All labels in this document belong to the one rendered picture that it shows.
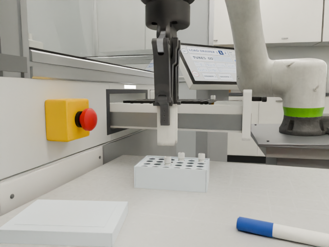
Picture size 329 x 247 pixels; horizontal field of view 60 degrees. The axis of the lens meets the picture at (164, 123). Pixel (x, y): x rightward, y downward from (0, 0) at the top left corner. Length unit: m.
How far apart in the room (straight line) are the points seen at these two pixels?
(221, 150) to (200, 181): 1.30
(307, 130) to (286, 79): 0.18
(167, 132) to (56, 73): 0.22
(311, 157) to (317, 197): 0.46
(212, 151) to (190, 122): 1.08
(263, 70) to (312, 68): 0.15
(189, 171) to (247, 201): 0.10
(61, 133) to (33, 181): 0.09
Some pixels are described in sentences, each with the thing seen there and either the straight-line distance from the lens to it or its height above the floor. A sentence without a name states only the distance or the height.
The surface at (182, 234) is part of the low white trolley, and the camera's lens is 0.35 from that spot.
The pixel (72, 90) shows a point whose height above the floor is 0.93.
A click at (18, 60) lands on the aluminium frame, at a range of 0.49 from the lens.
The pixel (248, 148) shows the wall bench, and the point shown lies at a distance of 3.79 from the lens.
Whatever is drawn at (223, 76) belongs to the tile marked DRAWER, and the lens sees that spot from 1.65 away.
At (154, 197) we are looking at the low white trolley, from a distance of 0.46.
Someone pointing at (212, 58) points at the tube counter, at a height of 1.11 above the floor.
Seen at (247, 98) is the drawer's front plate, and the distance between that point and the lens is 0.62.
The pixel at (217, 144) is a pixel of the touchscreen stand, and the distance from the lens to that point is 1.75.
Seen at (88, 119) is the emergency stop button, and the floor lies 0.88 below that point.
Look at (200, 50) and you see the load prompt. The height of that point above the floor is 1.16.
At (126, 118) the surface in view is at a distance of 0.71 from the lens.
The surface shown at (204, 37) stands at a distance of 2.46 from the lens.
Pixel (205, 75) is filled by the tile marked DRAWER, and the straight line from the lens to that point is 1.58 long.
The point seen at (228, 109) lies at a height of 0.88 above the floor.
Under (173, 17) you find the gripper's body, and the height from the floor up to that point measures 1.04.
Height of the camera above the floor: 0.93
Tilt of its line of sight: 7 degrees down
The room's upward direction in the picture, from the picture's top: straight up
